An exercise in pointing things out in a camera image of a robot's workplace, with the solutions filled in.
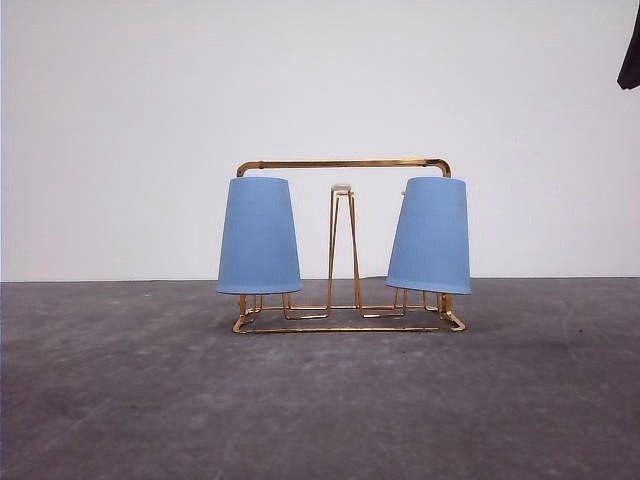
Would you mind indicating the gold wire cup rack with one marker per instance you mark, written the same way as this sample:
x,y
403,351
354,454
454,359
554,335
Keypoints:
x,y
345,310

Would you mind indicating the blue ribbed plastic cup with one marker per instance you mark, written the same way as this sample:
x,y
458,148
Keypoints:
x,y
259,252

